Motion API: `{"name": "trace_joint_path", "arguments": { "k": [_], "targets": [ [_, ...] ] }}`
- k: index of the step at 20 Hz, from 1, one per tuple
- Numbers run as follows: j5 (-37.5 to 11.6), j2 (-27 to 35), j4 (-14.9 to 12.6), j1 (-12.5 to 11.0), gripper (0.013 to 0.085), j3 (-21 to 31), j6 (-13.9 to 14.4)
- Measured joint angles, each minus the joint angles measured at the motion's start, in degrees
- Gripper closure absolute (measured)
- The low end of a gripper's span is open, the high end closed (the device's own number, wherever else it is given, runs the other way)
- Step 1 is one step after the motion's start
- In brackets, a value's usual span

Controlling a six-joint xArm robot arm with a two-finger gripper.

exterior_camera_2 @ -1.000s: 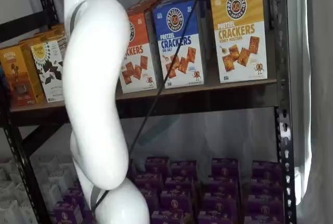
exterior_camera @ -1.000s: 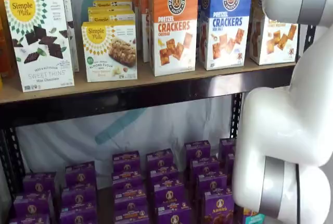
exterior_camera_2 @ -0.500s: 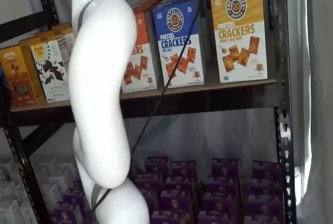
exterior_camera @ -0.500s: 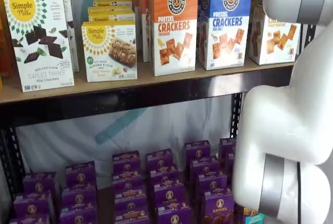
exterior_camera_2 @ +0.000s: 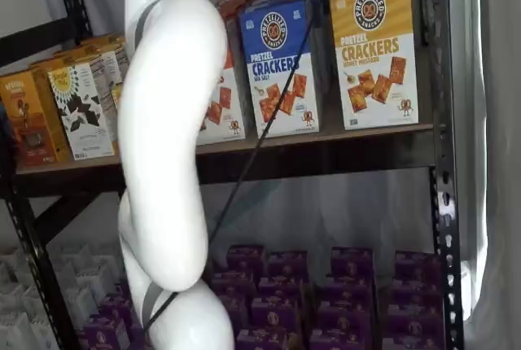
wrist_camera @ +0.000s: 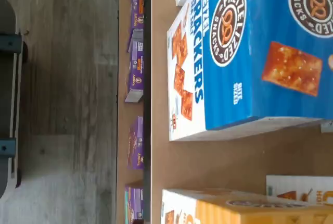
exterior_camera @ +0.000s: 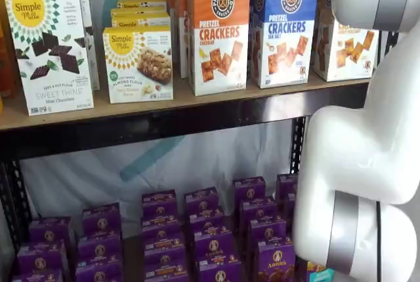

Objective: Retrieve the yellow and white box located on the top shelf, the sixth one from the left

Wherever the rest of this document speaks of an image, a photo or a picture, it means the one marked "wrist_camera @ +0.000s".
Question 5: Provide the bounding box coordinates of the yellow white pretzel crackers box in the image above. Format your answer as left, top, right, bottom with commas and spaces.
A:
160, 188, 333, 224
265, 174, 333, 206

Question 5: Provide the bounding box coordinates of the purple Annie's snack box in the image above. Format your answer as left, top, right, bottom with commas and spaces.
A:
124, 29, 145, 104
126, 0, 145, 30

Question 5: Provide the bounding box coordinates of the purple Annie's chocolate bunny box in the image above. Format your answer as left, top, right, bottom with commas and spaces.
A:
126, 116, 145, 170

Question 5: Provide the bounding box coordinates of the blue pretzel crackers box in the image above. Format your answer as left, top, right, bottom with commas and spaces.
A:
167, 0, 333, 142

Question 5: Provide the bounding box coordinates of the purple Annie's box teal label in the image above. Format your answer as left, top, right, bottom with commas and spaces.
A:
124, 183, 145, 224

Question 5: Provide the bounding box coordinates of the teal metal bracket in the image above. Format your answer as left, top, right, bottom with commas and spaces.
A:
0, 138, 17, 157
0, 33, 23, 53

